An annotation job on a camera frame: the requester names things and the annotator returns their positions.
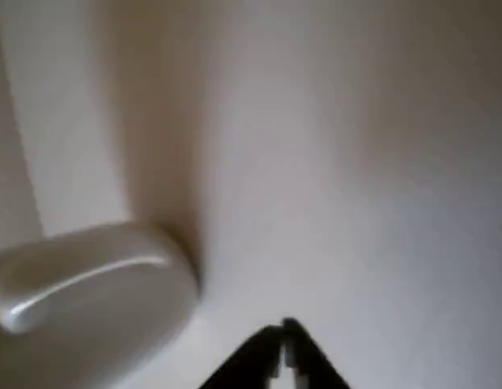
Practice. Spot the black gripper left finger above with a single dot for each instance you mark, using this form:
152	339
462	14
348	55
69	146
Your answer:
255	356

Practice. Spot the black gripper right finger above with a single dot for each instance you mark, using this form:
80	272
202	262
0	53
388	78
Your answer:
311	364

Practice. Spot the white ceramic mug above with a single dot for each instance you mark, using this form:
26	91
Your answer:
105	308

